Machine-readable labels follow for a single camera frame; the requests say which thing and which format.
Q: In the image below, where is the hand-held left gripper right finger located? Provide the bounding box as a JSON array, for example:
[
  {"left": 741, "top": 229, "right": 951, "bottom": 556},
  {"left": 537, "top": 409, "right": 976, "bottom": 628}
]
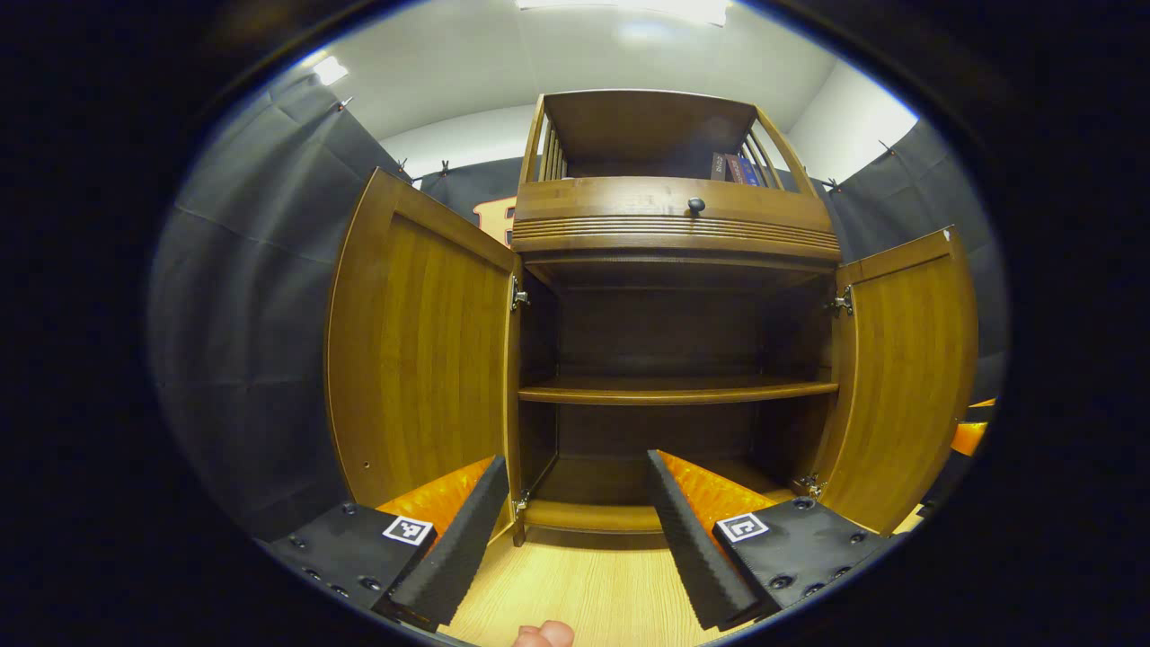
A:
[{"left": 646, "top": 449, "right": 896, "bottom": 632}]

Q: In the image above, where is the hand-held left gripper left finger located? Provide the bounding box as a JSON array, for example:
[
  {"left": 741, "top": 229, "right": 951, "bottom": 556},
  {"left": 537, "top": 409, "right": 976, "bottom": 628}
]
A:
[{"left": 256, "top": 455, "right": 510, "bottom": 634}]

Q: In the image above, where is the wooden cabinet door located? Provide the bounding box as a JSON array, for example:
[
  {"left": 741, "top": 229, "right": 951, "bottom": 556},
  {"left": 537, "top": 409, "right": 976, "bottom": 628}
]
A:
[
  {"left": 324, "top": 167, "right": 525, "bottom": 547},
  {"left": 795, "top": 226, "right": 980, "bottom": 537}
]

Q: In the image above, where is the black backdrop cloth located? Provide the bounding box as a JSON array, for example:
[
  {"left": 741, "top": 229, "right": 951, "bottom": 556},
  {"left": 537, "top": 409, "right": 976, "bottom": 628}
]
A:
[{"left": 146, "top": 72, "right": 1007, "bottom": 540}]

